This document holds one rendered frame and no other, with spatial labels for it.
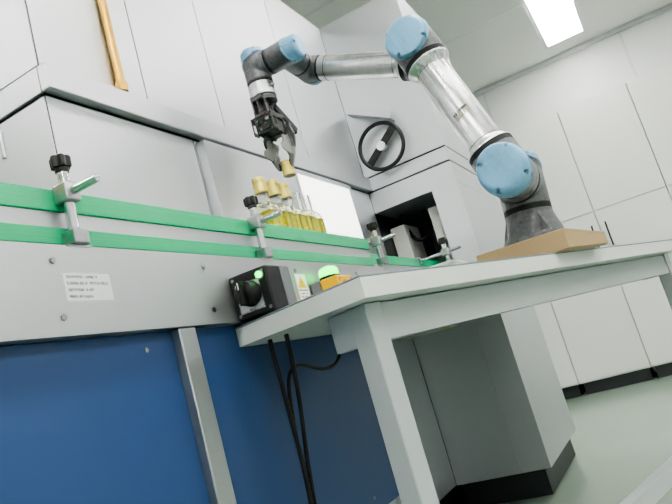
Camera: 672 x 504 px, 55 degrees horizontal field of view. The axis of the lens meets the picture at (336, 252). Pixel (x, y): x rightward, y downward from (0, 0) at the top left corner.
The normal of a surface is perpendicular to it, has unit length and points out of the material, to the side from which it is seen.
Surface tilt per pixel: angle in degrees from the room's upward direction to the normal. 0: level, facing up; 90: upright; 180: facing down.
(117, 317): 90
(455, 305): 90
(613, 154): 90
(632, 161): 90
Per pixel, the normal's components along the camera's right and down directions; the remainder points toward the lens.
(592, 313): -0.46, -0.04
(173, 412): 0.85, -0.32
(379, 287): 0.68, -0.33
